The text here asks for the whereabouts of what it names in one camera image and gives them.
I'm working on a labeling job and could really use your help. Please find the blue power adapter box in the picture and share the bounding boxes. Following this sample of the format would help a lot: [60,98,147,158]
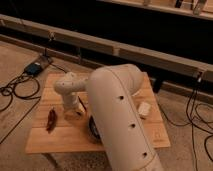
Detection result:
[24,62,42,76]

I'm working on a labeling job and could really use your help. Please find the black cables right floor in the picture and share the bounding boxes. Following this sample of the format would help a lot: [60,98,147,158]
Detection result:
[156,74,213,171]

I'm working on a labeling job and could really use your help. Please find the long wooden beam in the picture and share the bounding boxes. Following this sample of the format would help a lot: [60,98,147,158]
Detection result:
[0,14,213,82]

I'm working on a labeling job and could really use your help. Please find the wooden table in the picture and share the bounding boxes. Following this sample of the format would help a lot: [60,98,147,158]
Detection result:
[25,73,170,154]

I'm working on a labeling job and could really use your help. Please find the black cable on floor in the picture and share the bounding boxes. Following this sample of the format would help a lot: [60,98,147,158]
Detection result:
[0,53,71,145]

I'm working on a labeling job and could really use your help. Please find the black round bowl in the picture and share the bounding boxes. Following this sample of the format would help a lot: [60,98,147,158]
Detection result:
[88,116,101,142]

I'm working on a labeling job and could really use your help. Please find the wooden shelf top background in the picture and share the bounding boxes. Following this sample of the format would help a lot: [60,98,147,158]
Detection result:
[100,0,213,21]

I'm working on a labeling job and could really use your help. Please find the white eraser block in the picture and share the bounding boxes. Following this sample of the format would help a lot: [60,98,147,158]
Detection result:
[138,102,151,118]

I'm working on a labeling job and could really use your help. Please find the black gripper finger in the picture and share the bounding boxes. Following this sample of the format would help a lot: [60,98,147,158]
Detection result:
[78,96,87,112]

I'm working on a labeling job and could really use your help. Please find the red chili pepper toy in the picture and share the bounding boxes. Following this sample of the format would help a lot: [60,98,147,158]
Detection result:
[46,109,57,133]

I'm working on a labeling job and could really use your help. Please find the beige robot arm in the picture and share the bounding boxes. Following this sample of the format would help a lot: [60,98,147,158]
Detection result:
[54,64,164,171]

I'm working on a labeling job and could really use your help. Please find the beige cylindrical gripper body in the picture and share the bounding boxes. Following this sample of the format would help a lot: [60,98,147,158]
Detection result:
[62,93,83,115]

